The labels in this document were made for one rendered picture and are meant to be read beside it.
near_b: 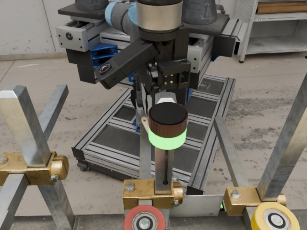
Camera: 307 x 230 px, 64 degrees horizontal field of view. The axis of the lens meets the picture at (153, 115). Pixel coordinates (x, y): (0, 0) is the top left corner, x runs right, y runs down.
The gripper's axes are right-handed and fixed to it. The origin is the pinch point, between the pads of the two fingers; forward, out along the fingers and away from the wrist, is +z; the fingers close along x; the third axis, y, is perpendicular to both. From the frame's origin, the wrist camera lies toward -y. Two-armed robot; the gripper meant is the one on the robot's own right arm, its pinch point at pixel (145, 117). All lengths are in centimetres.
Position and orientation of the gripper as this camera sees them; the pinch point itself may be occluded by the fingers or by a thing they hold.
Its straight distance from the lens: 83.9
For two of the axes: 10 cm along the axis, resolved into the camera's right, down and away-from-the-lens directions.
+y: -0.3, -6.2, 7.8
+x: -10.0, 0.2, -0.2
